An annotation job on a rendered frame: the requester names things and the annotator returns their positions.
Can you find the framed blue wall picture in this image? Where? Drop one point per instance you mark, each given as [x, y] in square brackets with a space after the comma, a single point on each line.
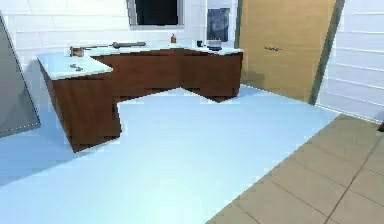
[218, 24]

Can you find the small grey utensil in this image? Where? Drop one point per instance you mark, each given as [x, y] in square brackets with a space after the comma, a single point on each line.
[76, 67]

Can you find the grey pot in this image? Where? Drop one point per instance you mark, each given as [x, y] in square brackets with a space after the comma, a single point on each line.
[214, 44]

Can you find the brown kitchen counter cabinet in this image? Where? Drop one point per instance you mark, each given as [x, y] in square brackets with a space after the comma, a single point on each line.
[140, 76]

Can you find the grey fridge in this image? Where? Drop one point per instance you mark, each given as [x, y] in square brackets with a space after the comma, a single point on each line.
[13, 93]

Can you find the brown soap bottle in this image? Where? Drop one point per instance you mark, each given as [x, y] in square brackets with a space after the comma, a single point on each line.
[173, 39]

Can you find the dark blue mug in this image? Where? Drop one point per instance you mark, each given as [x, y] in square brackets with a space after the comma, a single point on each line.
[199, 43]

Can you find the dark window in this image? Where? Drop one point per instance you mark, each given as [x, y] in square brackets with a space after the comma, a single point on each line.
[156, 12]

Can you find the light wooden room door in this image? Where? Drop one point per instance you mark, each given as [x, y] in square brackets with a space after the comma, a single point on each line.
[286, 43]

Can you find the grey sink faucet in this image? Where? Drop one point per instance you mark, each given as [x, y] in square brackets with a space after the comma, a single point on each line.
[128, 44]

